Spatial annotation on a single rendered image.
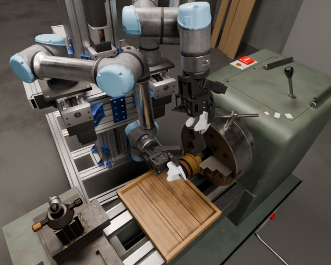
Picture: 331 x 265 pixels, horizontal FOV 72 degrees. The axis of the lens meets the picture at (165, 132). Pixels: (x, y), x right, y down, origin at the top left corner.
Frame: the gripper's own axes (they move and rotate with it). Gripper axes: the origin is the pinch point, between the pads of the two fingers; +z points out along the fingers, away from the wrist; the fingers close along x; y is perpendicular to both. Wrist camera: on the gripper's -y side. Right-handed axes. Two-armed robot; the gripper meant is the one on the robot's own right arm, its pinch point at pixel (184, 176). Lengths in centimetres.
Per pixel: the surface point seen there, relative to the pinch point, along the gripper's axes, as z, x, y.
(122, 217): -10.3, -21.7, 23.6
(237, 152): 8.3, 10.1, -17.1
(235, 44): -186, -85, -287
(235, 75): -21, 17, -49
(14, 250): -20, -16, 61
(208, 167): 3.3, 2.0, -9.3
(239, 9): -202, -37, -299
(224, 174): 9.4, 2.3, -11.4
